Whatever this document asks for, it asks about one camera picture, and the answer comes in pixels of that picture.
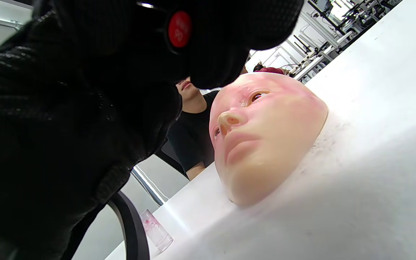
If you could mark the black lipstick with red label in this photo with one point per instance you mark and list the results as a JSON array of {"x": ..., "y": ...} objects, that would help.
[{"x": 180, "y": 29}]

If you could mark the row of white workbenches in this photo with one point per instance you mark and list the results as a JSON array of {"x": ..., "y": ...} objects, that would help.
[{"x": 323, "y": 47}]

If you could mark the grey metal post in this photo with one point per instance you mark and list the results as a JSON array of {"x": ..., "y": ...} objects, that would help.
[{"x": 148, "y": 187}]

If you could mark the black mesh office chair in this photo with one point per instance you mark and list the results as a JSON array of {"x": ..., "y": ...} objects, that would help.
[{"x": 132, "y": 224}]

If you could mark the beige mannequin face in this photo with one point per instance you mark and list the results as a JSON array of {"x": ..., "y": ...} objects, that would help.
[{"x": 265, "y": 137}]

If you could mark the person's right hand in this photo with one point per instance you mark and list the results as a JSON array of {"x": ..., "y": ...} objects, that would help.
[{"x": 67, "y": 108}]

